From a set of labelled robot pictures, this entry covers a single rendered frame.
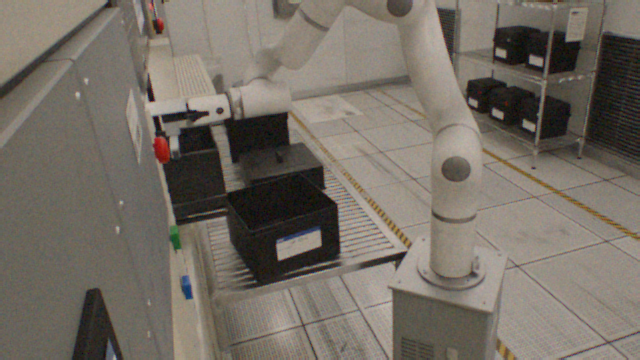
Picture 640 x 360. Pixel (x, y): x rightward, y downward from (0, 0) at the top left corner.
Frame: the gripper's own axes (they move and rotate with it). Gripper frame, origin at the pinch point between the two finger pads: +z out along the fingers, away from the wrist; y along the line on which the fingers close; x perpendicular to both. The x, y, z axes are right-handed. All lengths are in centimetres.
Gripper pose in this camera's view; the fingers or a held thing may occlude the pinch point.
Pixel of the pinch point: (169, 113)
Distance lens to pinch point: 130.9
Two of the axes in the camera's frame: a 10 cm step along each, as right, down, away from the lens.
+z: -9.5, 1.9, -2.5
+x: -0.7, -9.0, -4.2
